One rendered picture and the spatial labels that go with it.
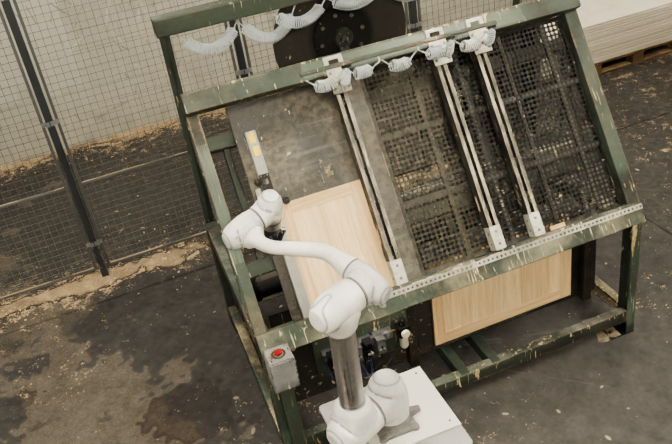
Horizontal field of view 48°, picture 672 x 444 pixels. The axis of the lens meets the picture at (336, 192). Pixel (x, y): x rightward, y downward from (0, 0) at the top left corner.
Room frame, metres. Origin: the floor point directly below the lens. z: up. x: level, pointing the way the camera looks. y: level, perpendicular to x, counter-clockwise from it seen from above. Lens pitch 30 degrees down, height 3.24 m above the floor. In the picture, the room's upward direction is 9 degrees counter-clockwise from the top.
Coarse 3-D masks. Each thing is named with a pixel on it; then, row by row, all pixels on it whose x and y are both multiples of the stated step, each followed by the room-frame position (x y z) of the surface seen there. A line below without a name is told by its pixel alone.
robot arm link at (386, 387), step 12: (384, 372) 2.28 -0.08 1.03; (372, 384) 2.24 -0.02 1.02; (384, 384) 2.22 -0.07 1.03; (396, 384) 2.22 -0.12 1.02; (372, 396) 2.20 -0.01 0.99; (384, 396) 2.19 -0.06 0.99; (396, 396) 2.19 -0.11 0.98; (384, 408) 2.16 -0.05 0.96; (396, 408) 2.18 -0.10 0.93; (408, 408) 2.23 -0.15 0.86; (396, 420) 2.19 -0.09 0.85
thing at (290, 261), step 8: (256, 136) 3.35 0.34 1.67; (248, 144) 3.33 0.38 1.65; (256, 144) 3.33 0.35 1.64; (256, 160) 3.28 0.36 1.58; (256, 168) 3.26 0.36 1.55; (264, 168) 3.26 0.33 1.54; (288, 240) 3.07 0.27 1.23; (288, 256) 3.03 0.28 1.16; (288, 264) 3.01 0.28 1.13; (296, 264) 3.01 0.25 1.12; (288, 272) 3.01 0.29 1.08; (296, 272) 2.99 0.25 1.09; (296, 280) 2.96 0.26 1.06; (296, 288) 2.94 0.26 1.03; (304, 288) 2.95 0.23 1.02; (296, 296) 2.93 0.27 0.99; (304, 296) 2.92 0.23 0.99; (304, 304) 2.90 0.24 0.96; (304, 312) 2.88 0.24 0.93
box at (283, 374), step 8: (264, 352) 2.64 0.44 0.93; (288, 352) 2.61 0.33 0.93; (272, 360) 2.57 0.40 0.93; (280, 360) 2.57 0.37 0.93; (288, 360) 2.56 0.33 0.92; (272, 368) 2.54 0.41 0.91; (280, 368) 2.55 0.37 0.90; (288, 368) 2.56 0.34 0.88; (296, 368) 2.57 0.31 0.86; (272, 376) 2.54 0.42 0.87; (280, 376) 2.55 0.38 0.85; (288, 376) 2.56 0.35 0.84; (296, 376) 2.57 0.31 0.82; (272, 384) 2.59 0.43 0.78; (280, 384) 2.55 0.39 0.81; (288, 384) 2.56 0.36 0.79; (296, 384) 2.57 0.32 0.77
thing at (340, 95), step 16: (336, 96) 3.49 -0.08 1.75; (352, 112) 3.45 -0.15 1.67; (352, 128) 3.43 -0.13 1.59; (352, 144) 3.35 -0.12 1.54; (368, 160) 3.32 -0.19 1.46; (368, 176) 3.30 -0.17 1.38; (368, 192) 3.22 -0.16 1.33; (384, 208) 3.19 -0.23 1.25; (384, 224) 3.16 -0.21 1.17; (384, 240) 3.10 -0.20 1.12; (400, 272) 3.01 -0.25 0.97
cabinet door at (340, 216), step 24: (336, 192) 3.25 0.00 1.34; (360, 192) 3.27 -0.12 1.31; (288, 216) 3.16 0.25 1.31; (312, 216) 3.17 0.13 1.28; (336, 216) 3.19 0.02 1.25; (360, 216) 3.20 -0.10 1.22; (312, 240) 3.11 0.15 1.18; (336, 240) 3.12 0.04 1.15; (360, 240) 3.13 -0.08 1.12; (312, 264) 3.04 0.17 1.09; (384, 264) 3.07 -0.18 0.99; (312, 288) 2.97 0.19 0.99
